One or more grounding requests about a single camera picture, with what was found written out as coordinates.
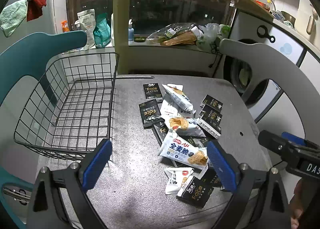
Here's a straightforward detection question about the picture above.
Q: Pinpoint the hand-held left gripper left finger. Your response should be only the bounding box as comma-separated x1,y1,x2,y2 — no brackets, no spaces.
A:
26,139,112,229

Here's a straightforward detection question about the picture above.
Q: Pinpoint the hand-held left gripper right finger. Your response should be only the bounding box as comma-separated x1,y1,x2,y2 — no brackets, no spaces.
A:
207,140,292,229

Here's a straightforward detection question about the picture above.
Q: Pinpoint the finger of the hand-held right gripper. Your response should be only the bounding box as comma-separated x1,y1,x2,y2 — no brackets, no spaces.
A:
281,132,320,153
258,130,293,156

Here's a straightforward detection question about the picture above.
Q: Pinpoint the blue white cracker packet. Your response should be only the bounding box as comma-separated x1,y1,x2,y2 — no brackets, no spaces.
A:
164,117,208,137
162,84,194,112
158,129,208,170

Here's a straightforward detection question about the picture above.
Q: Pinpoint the small white snack packet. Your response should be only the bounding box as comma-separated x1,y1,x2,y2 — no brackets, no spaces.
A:
164,167,195,195

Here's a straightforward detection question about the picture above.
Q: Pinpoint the black wire basket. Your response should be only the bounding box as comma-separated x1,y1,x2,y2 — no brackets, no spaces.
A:
14,53,120,161

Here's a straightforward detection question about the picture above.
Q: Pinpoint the person's right hand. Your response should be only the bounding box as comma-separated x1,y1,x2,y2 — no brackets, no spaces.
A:
289,180,305,229

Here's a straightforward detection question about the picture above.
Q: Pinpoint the grey chair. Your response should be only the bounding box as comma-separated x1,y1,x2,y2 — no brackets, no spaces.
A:
219,39,310,142

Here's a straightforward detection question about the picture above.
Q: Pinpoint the black figure-eight hook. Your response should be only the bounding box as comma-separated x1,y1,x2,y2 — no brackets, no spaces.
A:
257,26,276,43

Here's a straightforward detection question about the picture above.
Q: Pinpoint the steel pot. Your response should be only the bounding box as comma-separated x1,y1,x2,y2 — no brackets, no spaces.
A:
281,11,297,26

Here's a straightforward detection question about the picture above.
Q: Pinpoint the white washing machine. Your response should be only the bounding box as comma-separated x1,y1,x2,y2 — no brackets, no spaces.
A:
222,11,320,135

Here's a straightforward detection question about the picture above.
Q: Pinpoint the white kitchen appliance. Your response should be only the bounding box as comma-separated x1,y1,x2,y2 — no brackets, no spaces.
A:
295,0,320,42

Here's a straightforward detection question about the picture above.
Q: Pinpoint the white green plastic bag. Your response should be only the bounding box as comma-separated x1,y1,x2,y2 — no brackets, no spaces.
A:
196,23,232,51

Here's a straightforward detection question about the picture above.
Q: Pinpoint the teal chair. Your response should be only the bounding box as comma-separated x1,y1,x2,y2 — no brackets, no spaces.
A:
0,31,88,229

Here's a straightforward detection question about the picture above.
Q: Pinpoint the teal stand-up pouch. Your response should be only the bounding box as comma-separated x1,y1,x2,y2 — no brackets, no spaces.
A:
93,13,111,48

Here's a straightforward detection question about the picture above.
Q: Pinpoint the blue pump bottle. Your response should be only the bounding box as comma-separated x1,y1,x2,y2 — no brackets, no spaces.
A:
128,19,135,42

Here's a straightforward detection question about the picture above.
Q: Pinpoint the glass bowl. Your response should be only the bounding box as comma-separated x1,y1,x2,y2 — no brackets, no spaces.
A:
257,0,275,11

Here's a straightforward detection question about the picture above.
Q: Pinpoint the clear bag of groceries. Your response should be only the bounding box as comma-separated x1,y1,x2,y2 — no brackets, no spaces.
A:
146,23,200,46

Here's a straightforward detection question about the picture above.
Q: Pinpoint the pale yellow shelf unit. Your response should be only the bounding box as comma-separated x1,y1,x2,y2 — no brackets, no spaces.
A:
112,0,274,76

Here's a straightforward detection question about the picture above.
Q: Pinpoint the white refrigerator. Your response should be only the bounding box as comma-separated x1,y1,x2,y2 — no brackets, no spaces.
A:
51,0,67,42

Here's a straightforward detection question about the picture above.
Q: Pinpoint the red towel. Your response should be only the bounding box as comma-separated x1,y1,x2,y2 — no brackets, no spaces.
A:
27,0,47,22

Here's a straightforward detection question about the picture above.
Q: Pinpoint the green towel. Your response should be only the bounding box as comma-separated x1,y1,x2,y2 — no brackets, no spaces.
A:
1,0,27,38

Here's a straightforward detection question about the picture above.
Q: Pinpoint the dark glass window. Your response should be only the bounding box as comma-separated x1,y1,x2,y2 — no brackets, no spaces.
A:
129,0,237,43

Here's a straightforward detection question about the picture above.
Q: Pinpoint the black power cable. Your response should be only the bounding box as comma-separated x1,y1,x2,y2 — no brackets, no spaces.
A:
209,44,222,69

